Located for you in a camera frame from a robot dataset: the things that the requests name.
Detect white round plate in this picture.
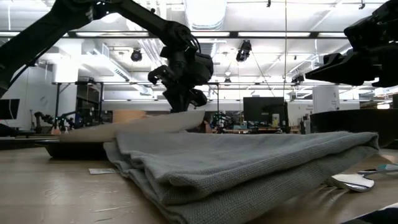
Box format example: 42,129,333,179
58,110,206,143

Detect background black robot arms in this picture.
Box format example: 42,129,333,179
33,111,77,133

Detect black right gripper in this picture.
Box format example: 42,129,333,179
305,43,398,88

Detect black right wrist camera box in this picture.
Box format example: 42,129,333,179
343,0,398,52

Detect teal-handled metal spoon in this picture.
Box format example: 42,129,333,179
324,164,398,193

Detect dark shelving rack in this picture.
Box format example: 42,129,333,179
52,80,105,129

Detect black plastic serving tray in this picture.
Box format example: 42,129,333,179
34,139,109,161

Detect white square column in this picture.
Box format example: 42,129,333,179
312,85,341,114

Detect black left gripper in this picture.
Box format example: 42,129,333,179
147,46,208,113

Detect grey-blue cloth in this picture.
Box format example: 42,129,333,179
88,130,381,224

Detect black computer monitor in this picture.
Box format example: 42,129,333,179
0,98,21,120
243,96,289,129

